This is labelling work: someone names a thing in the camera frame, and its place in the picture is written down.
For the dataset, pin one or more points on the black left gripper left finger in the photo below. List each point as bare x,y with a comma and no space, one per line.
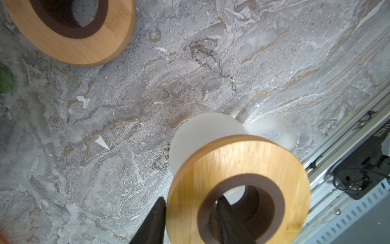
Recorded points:
152,229

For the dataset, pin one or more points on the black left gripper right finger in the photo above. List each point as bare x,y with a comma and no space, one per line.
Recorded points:
231,229

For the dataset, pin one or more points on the wooden ring dripper stand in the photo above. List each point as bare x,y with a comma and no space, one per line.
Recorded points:
276,199

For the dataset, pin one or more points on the frosted white mug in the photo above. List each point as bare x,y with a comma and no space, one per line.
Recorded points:
208,127

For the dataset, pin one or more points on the green glass dripper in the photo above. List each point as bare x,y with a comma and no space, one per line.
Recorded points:
6,80

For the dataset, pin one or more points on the orange glass pitcher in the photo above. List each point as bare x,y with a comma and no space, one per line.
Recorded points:
3,240

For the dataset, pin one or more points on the aluminium rail base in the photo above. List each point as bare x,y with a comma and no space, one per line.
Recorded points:
374,226

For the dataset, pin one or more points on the perforated cable duct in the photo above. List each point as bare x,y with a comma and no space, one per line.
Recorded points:
331,217

